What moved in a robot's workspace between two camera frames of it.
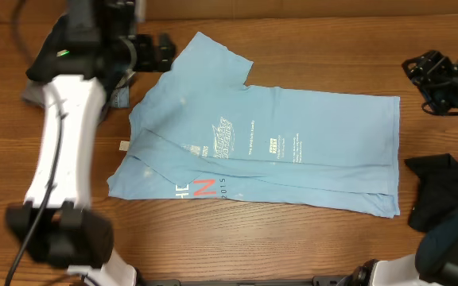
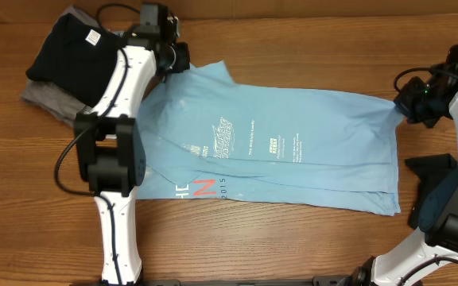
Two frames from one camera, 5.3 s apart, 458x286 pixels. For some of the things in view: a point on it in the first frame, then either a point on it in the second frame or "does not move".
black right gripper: x=434 y=69 → x=405 y=103
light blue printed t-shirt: x=197 y=132 does not move
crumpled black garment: x=441 y=191 does not move
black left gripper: x=149 y=63 → x=184 y=60
